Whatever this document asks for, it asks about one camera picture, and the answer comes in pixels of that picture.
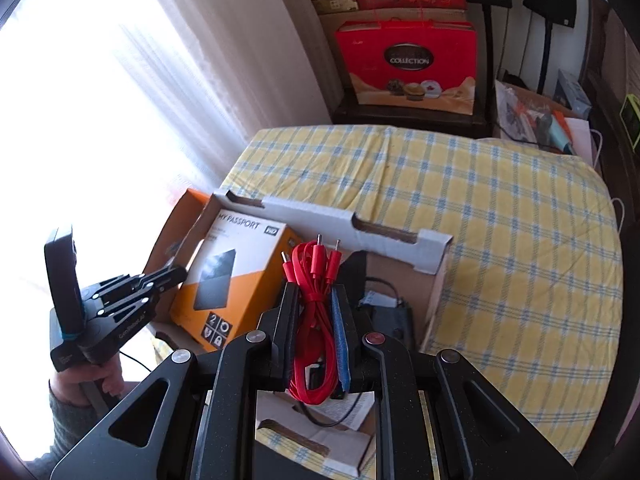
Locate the orange white hard drive box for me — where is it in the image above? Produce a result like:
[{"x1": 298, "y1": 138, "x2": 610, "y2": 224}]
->
[{"x1": 170, "y1": 209, "x2": 302, "y2": 352}]

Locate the red cable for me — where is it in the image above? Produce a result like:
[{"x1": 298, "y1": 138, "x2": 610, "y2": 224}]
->
[{"x1": 280, "y1": 233, "x2": 344, "y2": 406}]

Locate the black strap with cable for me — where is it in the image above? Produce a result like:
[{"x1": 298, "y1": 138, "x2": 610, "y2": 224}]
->
[{"x1": 292, "y1": 251, "x2": 417, "y2": 428}]

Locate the printed white instruction sheet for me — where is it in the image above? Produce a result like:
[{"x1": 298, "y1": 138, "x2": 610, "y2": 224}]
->
[{"x1": 296, "y1": 392, "x2": 374, "y2": 431}]

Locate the person's left hand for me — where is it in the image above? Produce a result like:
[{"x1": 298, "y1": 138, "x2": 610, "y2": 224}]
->
[{"x1": 49, "y1": 354, "x2": 125, "y2": 408}]

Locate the yellow plaid tablecloth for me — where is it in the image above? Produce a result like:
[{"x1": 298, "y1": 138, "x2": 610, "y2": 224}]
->
[{"x1": 222, "y1": 126, "x2": 624, "y2": 462}]

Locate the white sheer curtain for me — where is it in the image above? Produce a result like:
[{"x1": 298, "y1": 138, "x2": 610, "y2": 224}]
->
[{"x1": 1, "y1": 0, "x2": 342, "y2": 460}]

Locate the cardboard box of tools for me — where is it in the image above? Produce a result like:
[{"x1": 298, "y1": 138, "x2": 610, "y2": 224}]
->
[{"x1": 494, "y1": 80, "x2": 596, "y2": 165}]

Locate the red collection gift bag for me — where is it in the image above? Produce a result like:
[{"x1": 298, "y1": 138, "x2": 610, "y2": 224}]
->
[{"x1": 334, "y1": 20, "x2": 477, "y2": 115}]

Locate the green black alarm clock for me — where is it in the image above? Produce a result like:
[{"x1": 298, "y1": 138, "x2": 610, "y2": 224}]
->
[{"x1": 620, "y1": 93, "x2": 640, "y2": 152}]

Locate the white charging cable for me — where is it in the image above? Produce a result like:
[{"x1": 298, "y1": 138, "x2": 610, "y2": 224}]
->
[{"x1": 588, "y1": 128, "x2": 626, "y2": 236}]

